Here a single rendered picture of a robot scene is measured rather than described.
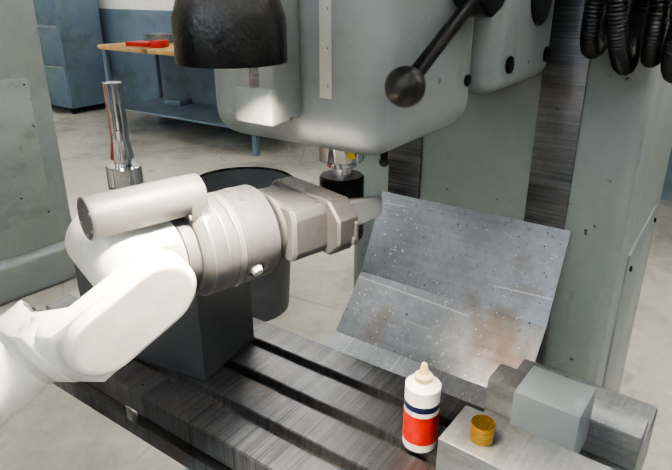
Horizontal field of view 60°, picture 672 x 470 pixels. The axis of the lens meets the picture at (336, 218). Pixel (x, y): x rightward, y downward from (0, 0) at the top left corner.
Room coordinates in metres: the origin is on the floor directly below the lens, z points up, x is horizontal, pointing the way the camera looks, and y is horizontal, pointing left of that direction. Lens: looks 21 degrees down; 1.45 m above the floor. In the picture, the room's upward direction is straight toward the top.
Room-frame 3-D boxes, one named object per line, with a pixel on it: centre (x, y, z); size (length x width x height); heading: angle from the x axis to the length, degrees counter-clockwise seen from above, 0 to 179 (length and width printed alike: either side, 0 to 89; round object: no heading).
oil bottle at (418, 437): (0.54, -0.10, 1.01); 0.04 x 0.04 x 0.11
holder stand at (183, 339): (0.75, 0.25, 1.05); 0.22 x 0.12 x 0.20; 64
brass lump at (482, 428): (0.43, -0.13, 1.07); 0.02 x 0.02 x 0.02
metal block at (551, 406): (0.45, -0.20, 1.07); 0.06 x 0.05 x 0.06; 53
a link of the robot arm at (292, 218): (0.53, 0.06, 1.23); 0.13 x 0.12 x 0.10; 40
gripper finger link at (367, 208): (0.56, -0.03, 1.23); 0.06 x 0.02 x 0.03; 130
